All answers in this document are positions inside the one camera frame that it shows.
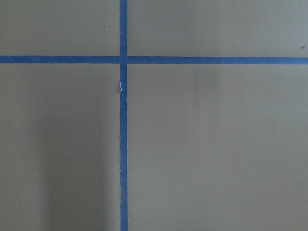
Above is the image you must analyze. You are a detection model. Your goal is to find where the blue tape line lengthwise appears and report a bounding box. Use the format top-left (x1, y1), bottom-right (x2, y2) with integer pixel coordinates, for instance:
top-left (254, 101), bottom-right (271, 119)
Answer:
top-left (119, 0), bottom-right (128, 231)

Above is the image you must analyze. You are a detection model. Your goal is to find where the blue tape line crosswise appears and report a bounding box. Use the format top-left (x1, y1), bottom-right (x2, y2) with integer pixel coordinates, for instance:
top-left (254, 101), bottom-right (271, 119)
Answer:
top-left (0, 55), bottom-right (308, 65)

